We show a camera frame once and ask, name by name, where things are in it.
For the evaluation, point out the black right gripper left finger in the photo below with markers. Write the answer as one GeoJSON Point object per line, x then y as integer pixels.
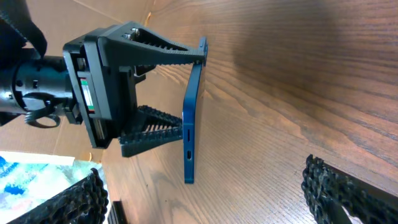
{"type": "Point", "coordinates": [84, 202]}

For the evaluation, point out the colourful abstract painting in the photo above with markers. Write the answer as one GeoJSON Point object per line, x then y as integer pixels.
{"type": "Point", "coordinates": [29, 179]}

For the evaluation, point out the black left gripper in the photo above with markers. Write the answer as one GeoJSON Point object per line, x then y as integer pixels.
{"type": "Point", "coordinates": [104, 67]}

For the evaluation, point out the blue Samsung Galaxy smartphone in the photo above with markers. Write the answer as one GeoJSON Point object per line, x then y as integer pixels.
{"type": "Point", "coordinates": [191, 114]}

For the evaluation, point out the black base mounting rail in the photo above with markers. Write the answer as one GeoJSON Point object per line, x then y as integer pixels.
{"type": "Point", "coordinates": [116, 214]}

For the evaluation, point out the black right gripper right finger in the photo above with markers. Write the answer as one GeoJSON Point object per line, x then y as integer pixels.
{"type": "Point", "coordinates": [333, 196]}

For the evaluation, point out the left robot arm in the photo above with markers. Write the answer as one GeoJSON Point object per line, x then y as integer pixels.
{"type": "Point", "coordinates": [33, 84]}

